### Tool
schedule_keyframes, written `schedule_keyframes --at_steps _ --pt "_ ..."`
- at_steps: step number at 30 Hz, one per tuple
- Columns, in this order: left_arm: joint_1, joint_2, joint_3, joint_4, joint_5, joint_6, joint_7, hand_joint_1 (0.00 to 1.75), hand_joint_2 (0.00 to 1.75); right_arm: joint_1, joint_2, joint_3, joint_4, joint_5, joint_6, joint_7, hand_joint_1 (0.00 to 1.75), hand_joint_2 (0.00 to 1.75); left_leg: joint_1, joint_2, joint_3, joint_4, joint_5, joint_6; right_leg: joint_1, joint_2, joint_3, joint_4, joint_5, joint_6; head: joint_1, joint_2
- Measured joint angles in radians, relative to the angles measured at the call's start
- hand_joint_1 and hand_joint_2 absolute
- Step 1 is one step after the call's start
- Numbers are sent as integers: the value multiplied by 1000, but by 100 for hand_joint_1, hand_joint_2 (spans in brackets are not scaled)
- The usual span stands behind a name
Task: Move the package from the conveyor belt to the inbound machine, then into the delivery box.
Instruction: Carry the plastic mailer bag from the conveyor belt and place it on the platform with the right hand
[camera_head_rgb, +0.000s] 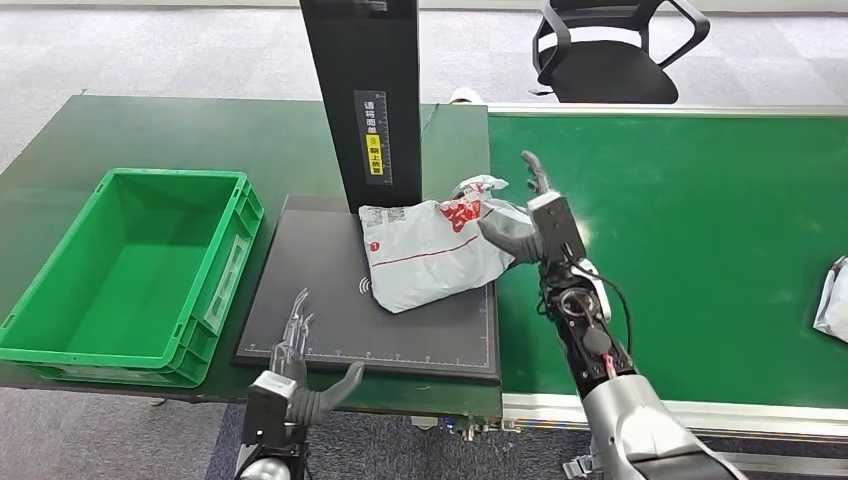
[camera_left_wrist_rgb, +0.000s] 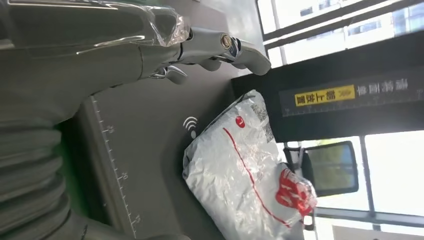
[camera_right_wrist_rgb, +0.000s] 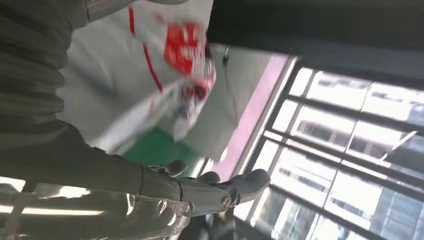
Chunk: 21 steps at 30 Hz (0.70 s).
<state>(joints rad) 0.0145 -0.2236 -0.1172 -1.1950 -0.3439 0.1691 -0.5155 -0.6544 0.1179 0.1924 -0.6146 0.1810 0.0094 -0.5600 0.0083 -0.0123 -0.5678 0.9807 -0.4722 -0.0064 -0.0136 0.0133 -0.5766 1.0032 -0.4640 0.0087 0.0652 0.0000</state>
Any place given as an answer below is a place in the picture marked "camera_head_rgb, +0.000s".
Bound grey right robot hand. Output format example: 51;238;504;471
477;150;555;266

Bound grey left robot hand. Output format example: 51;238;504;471
269;287;366;427

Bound grey package with red print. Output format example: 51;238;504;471
358;174;535;315

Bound black inbound scanner machine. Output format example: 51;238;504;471
232;0;503;386

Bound green conveyor belt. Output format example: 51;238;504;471
486;101;848;465

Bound grey plastic package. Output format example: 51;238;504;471
812;256;848;344

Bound black and yellow label sticker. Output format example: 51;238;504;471
352;89;394;187

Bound black office chair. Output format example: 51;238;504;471
527;0;712;106

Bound green plastic crate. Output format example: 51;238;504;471
0;167;266;390

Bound dark green table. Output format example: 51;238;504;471
0;93;505;421

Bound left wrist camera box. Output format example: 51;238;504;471
241;370;298;447

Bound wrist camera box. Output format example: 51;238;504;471
527;191;588;264
241;370;298;447

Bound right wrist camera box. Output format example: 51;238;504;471
527;191;588;264

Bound thin black cable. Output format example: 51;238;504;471
419;102;443;144

